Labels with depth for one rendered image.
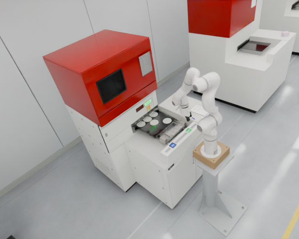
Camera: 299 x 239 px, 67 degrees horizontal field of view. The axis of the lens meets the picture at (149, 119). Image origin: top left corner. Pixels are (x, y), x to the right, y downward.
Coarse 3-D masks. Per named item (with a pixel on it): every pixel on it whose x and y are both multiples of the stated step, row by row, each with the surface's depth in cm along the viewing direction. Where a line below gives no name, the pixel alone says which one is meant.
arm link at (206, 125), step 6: (204, 120) 185; (210, 120) 185; (198, 126) 186; (204, 126) 183; (210, 126) 184; (204, 132) 186; (210, 132) 190; (216, 132) 197; (204, 138) 201; (210, 138) 195; (216, 138) 198
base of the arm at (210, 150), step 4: (204, 140) 203; (216, 140) 200; (204, 144) 207; (208, 144) 201; (212, 144) 200; (216, 144) 203; (204, 148) 212; (208, 148) 204; (212, 148) 203; (216, 148) 206; (220, 148) 212; (204, 152) 212; (208, 152) 208; (212, 152) 206; (216, 152) 206; (220, 152) 209; (208, 156) 208; (212, 156) 207; (216, 156) 206
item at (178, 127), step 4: (180, 124) 255; (172, 128) 252; (176, 128) 251; (180, 128) 250; (168, 132) 247; (172, 132) 246; (176, 132) 246; (164, 136) 244; (172, 136) 243; (160, 140) 240; (168, 140) 240
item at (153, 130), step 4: (156, 116) 270; (160, 116) 269; (164, 116) 267; (160, 120) 262; (172, 120) 259; (148, 124) 261; (160, 124) 257; (164, 124) 256; (168, 124) 255; (140, 128) 258; (144, 128) 257; (148, 128) 256; (152, 128) 254; (156, 128) 253; (160, 128) 252; (164, 128) 251; (148, 132) 250; (152, 132) 249; (156, 132) 248
